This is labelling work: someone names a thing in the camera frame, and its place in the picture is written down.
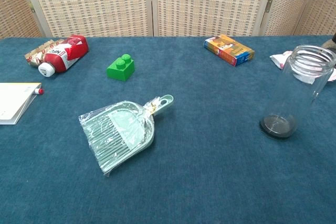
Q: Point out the clear glass jar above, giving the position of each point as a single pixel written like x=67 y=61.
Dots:
x=302 y=93

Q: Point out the white notebook yellow edge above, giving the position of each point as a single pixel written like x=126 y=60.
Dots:
x=13 y=100

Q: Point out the glass spice jar black lid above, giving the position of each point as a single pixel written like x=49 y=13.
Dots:
x=333 y=44

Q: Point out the white pen red tip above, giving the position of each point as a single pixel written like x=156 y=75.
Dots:
x=40 y=91

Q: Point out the red juice bottle white cap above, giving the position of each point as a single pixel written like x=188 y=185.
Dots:
x=65 y=56

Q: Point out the white wet wipes pack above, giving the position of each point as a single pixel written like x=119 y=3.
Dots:
x=277 y=60

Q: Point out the woven folding screen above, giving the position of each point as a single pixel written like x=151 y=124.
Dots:
x=92 y=3

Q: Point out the green toy brick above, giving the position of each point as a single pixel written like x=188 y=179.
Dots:
x=119 y=72

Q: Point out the orange blue carton box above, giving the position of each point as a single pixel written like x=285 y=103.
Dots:
x=231 y=49

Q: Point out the bagged mint dustpan brush set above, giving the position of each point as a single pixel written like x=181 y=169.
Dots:
x=105 y=142

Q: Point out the blue table cloth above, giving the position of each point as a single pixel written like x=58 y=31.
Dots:
x=197 y=169

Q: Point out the gold snack packet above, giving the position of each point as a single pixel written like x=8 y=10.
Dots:
x=34 y=56

